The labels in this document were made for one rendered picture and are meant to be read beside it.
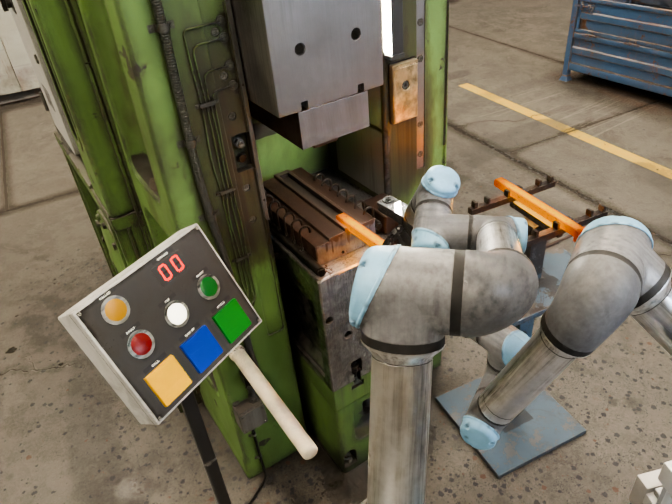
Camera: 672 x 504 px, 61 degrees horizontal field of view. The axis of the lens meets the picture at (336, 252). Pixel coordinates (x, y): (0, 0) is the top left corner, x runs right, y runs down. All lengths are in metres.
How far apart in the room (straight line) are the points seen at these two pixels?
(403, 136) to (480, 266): 1.08
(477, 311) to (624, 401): 1.87
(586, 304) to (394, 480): 0.39
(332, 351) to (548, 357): 0.85
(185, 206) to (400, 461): 0.90
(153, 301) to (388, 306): 0.63
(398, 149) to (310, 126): 0.46
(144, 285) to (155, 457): 1.30
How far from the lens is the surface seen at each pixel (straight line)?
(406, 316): 0.74
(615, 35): 5.28
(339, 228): 1.60
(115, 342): 1.20
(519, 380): 1.08
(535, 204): 1.76
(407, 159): 1.83
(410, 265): 0.74
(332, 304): 1.61
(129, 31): 1.34
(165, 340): 1.24
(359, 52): 1.43
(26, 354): 3.16
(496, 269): 0.75
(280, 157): 1.97
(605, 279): 0.96
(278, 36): 1.31
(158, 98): 1.38
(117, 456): 2.52
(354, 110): 1.46
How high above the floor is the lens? 1.87
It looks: 36 degrees down
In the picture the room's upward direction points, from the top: 6 degrees counter-clockwise
